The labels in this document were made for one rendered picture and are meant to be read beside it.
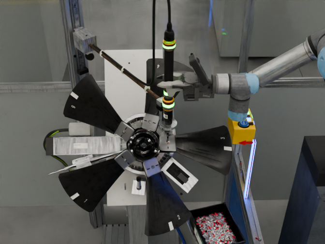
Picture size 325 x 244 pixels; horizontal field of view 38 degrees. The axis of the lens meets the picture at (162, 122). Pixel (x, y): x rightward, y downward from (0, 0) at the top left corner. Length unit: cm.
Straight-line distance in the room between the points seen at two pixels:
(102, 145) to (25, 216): 140
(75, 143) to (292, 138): 143
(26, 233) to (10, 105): 89
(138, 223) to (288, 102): 108
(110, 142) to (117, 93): 25
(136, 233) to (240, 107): 96
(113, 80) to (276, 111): 106
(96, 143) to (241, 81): 67
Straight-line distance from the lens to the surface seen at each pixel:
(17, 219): 332
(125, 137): 193
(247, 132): 221
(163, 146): 189
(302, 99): 279
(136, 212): 233
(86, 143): 203
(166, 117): 181
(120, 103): 213
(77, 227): 319
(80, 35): 222
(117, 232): 303
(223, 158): 191
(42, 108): 273
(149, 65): 197
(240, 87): 174
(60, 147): 204
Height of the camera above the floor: 244
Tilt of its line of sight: 39 degrees down
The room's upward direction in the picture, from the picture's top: straight up
